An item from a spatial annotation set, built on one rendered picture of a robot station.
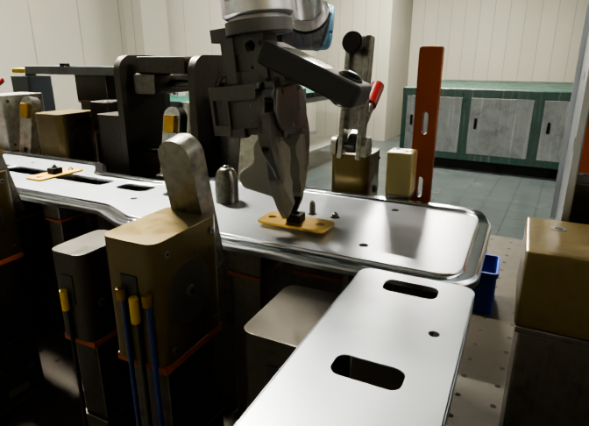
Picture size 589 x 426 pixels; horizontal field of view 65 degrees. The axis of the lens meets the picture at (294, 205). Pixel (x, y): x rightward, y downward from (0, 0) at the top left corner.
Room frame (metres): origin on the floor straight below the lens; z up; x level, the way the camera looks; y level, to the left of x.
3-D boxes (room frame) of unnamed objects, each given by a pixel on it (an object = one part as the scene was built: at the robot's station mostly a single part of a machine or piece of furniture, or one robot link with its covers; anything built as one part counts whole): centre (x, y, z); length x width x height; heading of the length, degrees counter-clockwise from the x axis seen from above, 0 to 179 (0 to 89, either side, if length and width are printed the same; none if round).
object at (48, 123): (0.98, 0.47, 0.89); 0.12 x 0.08 x 0.38; 154
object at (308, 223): (0.51, 0.00, 1.01); 0.08 x 0.04 x 0.01; 64
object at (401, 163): (0.63, -0.15, 0.88); 0.04 x 0.04 x 0.37; 64
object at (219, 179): (0.61, 0.09, 1.02); 0.03 x 0.03 x 0.07
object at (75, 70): (1.16, 0.46, 1.16); 0.37 x 0.14 x 0.02; 64
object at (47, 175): (0.75, 0.40, 1.01); 0.08 x 0.04 x 0.01; 154
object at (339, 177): (0.71, -0.10, 0.87); 0.10 x 0.07 x 0.35; 154
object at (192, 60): (0.89, 0.22, 0.94); 0.18 x 0.13 x 0.49; 64
